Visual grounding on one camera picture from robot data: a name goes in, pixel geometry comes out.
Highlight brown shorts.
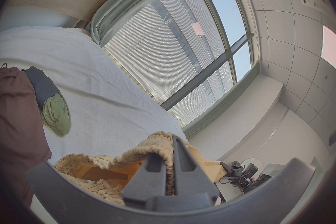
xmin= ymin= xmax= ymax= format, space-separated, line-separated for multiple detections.
xmin=0 ymin=64 xmax=52 ymax=208

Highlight green garment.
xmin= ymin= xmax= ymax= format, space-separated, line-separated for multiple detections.
xmin=41 ymin=92 xmax=72 ymax=137

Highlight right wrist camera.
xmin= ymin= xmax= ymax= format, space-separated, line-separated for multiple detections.
xmin=231 ymin=162 xmax=243 ymax=176

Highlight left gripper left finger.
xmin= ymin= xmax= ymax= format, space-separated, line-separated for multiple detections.
xmin=121 ymin=152 xmax=168 ymax=205

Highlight bed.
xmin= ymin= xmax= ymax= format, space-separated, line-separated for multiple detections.
xmin=0 ymin=0 xmax=189 ymax=214

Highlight black garment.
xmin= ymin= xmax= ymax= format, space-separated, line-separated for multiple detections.
xmin=22 ymin=66 xmax=60 ymax=113

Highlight ceiling light panel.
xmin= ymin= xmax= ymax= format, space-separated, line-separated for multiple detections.
xmin=321 ymin=25 xmax=336 ymax=69

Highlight window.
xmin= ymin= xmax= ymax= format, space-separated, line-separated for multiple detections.
xmin=101 ymin=0 xmax=260 ymax=129

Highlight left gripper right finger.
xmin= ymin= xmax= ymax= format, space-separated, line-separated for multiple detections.
xmin=172 ymin=135 xmax=220 ymax=202

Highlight tan shorts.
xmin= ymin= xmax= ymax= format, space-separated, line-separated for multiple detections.
xmin=54 ymin=132 xmax=227 ymax=205

